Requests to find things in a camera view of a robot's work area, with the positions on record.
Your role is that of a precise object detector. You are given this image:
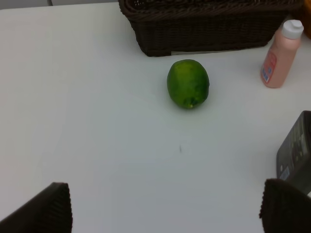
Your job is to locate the green lime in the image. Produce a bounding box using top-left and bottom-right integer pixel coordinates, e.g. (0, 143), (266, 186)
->
(167, 59), (209, 109)

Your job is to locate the dark brown wicker basket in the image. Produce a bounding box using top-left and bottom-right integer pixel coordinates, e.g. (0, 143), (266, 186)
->
(119, 0), (304, 57)

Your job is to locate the dark green pump bottle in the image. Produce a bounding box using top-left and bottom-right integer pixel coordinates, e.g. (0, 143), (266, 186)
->
(276, 111), (311, 195)

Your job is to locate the pink bottle white cap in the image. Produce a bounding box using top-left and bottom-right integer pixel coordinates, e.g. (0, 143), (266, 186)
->
(260, 19), (304, 88)

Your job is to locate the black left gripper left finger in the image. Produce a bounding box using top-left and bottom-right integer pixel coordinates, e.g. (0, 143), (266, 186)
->
(0, 182), (73, 233)

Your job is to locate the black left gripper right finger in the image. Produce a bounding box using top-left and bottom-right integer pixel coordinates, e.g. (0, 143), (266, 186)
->
(259, 179), (311, 233)

